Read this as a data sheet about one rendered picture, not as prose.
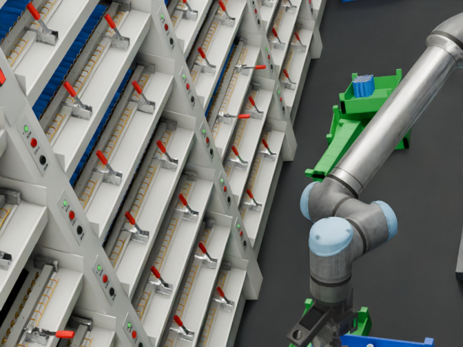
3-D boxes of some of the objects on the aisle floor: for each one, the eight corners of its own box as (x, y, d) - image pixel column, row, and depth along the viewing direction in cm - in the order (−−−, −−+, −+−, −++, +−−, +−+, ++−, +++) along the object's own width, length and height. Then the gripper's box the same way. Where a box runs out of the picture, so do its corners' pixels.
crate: (370, 163, 321) (360, 120, 309) (336, 218, 303) (325, 175, 291) (350, 160, 325) (340, 118, 313) (316, 214, 308) (304, 171, 295)
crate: (354, 91, 358) (352, 73, 355) (404, 87, 351) (401, 68, 348) (341, 114, 331) (338, 94, 329) (394, 110, 324) (391, 89, 322)
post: (262, 278, 291) (69, -265, 185) (257, 299, 284) (53, -251, 178) (207, 279, 297) (-10, -244, 192) (200, 299, 291) (-28, -230, 185)
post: (214, 467, 241) (-90, -130, 135) (206, 498, 234) (-120, -103, 128) (149, 462, 247) (-189, -108, 142) (139, 493, 241) (-223, -83, 135)
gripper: (363, 292, 189) (362, 366, 200) (331, 272, 196) (331, 344, 207) (335, 309, 185) (335, 383, 195) (303, 288, 192) (304, 361, 202)
